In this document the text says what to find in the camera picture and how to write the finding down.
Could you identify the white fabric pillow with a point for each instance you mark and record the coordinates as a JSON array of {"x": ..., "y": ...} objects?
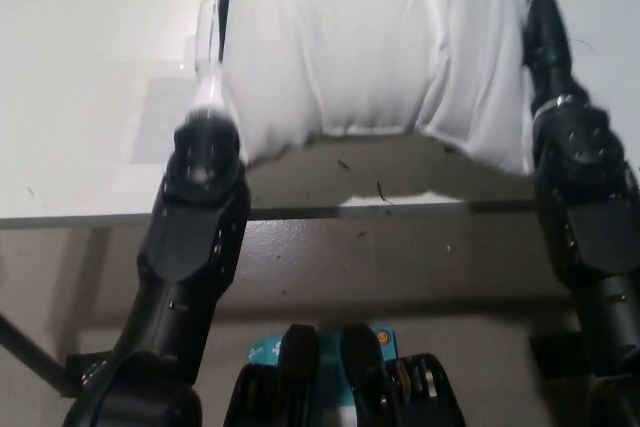
[{"x": 370, "y": 47}]

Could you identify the black metal table leg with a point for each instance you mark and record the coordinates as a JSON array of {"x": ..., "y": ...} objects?
[{"x": 30, "y": 347}]

